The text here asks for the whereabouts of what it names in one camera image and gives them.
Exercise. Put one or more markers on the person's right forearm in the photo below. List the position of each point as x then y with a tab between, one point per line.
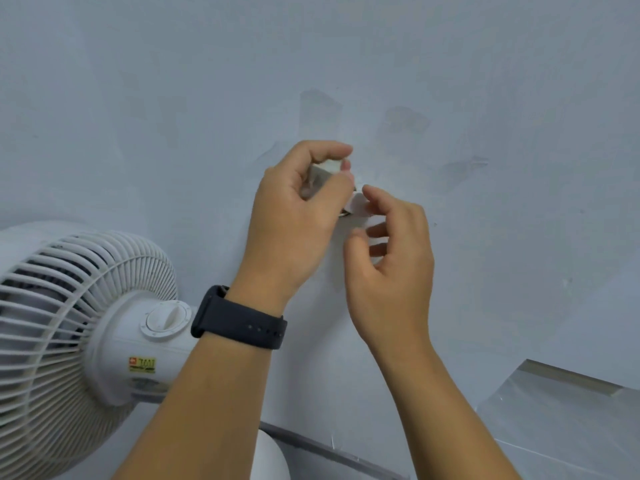
450	419

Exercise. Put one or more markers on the person's left forearm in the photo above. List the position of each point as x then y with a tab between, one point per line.
200	414

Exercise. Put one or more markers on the black wristband watch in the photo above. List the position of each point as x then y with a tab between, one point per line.
240	324

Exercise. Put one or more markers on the clear tape strip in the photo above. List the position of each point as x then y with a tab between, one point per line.
320	112
465	169
402	122

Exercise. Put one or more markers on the person's left hand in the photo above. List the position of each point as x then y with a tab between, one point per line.
290	229

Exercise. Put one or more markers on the white fan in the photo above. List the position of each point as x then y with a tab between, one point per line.
75	319

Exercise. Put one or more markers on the person's right hand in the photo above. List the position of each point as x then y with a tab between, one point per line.
395	284

